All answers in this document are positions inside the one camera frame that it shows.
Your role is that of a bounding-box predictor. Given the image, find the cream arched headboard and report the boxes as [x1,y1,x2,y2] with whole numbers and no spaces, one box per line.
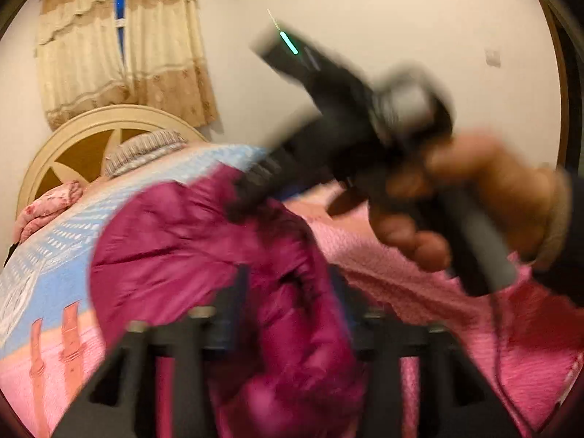
[16,104,206,212]

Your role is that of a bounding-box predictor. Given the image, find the beige curtain behind headboard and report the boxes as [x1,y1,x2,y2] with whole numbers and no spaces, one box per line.
[36,0,218,130]

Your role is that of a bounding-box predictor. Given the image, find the folded pink floral blanket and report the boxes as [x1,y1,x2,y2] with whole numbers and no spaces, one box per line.
[12,180,83,244]

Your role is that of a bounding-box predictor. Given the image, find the striped pillow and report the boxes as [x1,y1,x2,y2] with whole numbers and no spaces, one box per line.
[102,130,187,178]

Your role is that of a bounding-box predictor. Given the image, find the magenta puffer jacket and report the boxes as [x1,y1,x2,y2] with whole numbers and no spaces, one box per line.
[88,165,365,437]

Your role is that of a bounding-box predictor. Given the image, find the person's right hand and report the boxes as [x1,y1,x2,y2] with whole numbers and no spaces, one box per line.
[327,132,558,272]

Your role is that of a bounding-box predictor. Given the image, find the pink and blue bedspread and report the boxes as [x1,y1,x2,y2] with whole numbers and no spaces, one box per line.
[1,145,583,437]

